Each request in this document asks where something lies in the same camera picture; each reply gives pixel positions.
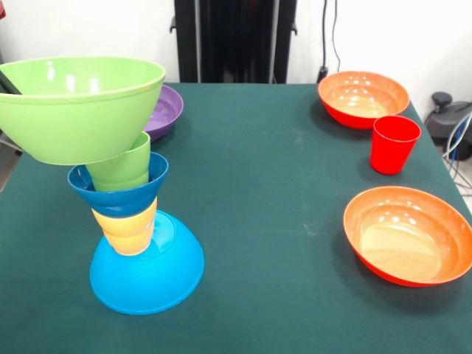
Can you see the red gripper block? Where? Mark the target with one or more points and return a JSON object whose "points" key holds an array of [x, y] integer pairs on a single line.
{"points": [[2, 9]]}

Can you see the light green plastic bowl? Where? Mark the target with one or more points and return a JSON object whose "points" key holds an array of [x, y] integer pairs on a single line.
{"points": [[81, 118]]}

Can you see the green stepped plastic cup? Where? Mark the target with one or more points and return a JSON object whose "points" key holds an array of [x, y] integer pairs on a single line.
{"points": [[121, 173]]}

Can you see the dark blue plastic bowl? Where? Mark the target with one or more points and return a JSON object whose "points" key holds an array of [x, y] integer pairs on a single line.
{"points": [[118, 203]]}

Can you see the yellow stepped plastic cup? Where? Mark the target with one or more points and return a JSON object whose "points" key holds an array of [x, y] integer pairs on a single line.
{"points": [[127, 236]]}

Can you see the light blue plastic bowl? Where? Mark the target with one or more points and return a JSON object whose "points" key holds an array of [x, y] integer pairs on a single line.
{"points": [[155, 280]]}

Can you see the purple plastic bowl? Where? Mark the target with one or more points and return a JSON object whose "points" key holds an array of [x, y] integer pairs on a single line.
{"points": [[166, 110]]}

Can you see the dark green tablecloth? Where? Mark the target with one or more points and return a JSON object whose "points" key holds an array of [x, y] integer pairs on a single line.
{"points": [[258, 206]]}

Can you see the orange plastic bowl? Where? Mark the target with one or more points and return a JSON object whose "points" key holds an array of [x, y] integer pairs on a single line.
{"points": [[363, 99], [405, 239]]}

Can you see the red plastic cup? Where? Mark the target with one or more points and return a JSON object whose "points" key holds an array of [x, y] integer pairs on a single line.
{"points": [[394, 147]]}

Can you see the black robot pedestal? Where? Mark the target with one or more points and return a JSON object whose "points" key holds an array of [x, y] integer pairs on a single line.
{"points": [[228, 37]]}

